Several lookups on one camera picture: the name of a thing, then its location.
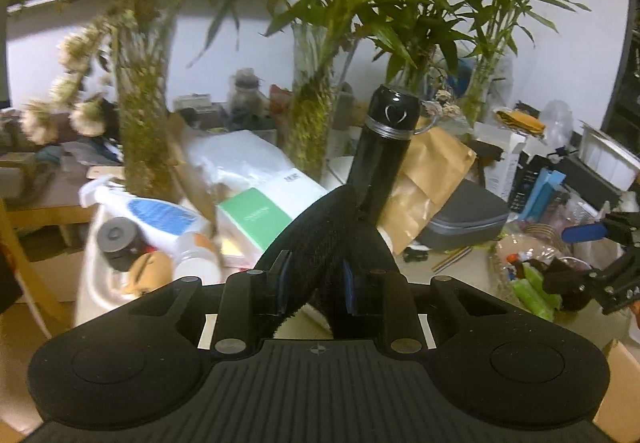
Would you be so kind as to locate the white tray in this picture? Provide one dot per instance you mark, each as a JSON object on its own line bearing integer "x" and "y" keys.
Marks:
{"x": 92, "y": 283}

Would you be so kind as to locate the black thermos bottle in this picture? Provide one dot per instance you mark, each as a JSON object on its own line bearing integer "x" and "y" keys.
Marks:
{"x": 382, "y": 148}

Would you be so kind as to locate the white carton box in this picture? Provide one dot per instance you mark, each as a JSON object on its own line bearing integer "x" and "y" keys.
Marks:
{"x": 505, "y": 158}

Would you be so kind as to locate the bamboo plant in glass vase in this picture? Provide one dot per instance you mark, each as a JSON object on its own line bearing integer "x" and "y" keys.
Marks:
{"x": 482, "y": 83}
{"x": 145, "y": 123}
{"x": 312, "y": 113}

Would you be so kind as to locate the white spray bottle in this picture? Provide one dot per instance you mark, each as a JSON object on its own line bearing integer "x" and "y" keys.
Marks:
{"x": 155, "y": 218}

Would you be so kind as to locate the white ribbed box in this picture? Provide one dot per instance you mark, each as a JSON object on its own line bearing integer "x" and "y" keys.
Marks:
{"x": 610, "y": 153}

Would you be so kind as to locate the cardboard box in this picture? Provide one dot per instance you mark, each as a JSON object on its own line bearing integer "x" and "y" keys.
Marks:
{"x": 622, "y": 383}

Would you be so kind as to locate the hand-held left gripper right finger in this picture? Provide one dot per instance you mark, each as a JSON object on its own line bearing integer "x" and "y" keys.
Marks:
{"x": 349, "y": 290}

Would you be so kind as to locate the tan pouch with carabiner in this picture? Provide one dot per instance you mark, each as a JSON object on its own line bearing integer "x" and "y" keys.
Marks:
{"x": 150, "y": 270}

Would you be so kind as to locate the dried white flowers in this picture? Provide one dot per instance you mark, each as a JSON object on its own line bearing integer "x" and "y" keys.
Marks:
{"x": 80, "y": 73}

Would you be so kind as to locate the white plastic jar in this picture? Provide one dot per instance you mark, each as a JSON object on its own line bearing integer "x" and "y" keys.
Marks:
{"x": 197, "y": 258}

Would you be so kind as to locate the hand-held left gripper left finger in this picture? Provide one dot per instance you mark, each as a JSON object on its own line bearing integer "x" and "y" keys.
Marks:
{"x": 283, "y": 279}

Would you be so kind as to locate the basket of snacks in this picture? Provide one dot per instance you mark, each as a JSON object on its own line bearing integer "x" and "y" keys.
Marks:
{"x": 525, "y": 273}

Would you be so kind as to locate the grey zip case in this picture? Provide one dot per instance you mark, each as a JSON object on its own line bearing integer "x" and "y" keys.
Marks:
{"x": 467, "y": 213}

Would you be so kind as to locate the yellow cloth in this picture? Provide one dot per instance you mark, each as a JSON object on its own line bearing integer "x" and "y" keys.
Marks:
{"x": 520, "y": 119}

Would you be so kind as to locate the brown paper bag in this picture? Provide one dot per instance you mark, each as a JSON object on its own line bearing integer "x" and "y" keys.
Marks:
{"x": 430, "y": 178}

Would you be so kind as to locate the metal chopsticks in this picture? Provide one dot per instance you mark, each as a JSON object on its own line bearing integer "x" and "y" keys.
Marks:
{"x": 452, "y": 259}

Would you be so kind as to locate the black round device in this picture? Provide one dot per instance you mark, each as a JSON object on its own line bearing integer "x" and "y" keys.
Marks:
{"x": 119, "y": 242}

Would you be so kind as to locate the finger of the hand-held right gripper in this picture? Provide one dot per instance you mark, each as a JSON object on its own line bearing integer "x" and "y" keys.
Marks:
{"x": 570, "y": 283}
{"x": 582, "y": 232}

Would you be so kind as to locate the black knit cap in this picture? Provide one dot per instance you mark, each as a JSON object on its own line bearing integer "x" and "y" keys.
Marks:
{"x": 325, "y": 233}

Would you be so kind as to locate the blue box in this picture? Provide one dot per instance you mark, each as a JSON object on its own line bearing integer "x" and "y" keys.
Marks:
{"x": 545, "y": 193}

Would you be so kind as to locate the wooden chair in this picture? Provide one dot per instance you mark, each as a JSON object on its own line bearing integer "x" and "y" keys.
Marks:
{"x": 20, "y": 243}

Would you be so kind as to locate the green and white tissue box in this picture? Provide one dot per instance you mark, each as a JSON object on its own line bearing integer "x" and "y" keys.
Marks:
{"x": 252, "y": 218}

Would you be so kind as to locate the wooden side table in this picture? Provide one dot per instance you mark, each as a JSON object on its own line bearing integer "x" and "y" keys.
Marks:
{"x": 45, "y": 203}

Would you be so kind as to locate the white plastic bag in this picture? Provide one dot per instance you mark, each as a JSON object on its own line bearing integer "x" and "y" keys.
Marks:
{"x": 250, "y": 163}

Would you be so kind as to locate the glass jar with dark lid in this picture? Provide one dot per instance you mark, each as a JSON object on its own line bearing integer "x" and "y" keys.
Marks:
{"x": 245, "y": 95}

